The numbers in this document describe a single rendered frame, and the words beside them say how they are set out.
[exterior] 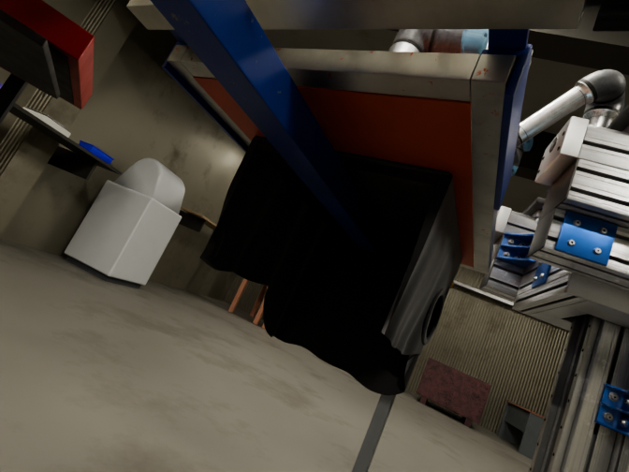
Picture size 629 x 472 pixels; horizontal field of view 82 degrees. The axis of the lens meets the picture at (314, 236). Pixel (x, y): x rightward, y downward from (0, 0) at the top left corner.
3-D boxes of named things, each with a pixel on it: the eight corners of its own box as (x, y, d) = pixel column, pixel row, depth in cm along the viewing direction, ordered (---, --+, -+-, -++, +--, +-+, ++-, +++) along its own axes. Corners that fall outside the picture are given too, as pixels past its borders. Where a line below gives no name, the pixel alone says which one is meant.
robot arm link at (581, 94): (636, 63, 123) (500, 150, 139) (634, 85, 131) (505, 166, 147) (610, 49, 131) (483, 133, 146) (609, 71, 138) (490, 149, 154)
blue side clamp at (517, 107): (470, 204, 67) (482, 171, 68) (499, 211, 64) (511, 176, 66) (465, 91, 41) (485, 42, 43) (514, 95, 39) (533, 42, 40)
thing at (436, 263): (386, 368, 98) (431, 247, 105) (416, 383, 94) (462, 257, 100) (325, 355, 58) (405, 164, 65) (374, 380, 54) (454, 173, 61)
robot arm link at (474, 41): (485, 59, 84) (438, 51, 88) (495, 17, 74) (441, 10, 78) (473, 86, 83) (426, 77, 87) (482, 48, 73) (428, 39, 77)
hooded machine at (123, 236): (57, 257, 430) (124, 145, 459) (99, 268, 492) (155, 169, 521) (105, 282, 407) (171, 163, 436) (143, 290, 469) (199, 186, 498)
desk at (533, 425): (532, 451, 659) (542, 416, 672) (562, 474, 543) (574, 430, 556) (495, 434, 678) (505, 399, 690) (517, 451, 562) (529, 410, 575)
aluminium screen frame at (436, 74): (320, 223, 135) (325, 213, 136) (487, 274, 106) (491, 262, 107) (166, 60, 68) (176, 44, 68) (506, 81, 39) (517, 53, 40)
